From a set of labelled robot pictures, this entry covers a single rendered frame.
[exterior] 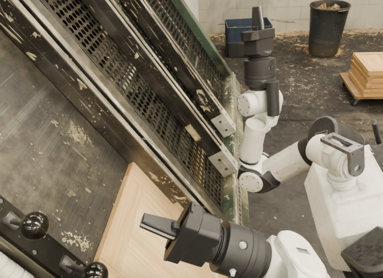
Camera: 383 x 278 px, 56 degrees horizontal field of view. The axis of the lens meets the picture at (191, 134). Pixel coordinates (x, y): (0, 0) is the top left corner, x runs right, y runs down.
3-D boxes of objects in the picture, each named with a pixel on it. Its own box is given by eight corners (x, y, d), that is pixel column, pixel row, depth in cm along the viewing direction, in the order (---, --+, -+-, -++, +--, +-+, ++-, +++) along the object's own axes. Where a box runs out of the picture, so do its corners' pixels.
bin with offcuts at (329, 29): (347, 58, 482) (357, 8, 446) (307, 59, 486) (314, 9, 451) (336, 45, 525) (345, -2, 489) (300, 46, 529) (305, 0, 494)
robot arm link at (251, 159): (248, 119, 115) (239, 165, 127) (238, 135, 108) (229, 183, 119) (281, 129, 112) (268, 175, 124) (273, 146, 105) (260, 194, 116)
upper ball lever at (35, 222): (9, 237, 57) (40, 248, 47) (-10, 223, 55) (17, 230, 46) (27, 217, 59) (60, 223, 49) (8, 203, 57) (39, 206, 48)
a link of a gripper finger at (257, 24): (262, 5, 96) (263, 29, 98) (251, 7, 98) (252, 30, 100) (259, 5, 95) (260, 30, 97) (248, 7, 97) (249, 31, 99)
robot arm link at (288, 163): (267, 180, 127) (320, 152, 113) (257, 204, 117) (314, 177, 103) (245, 156, 126) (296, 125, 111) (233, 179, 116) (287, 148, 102)
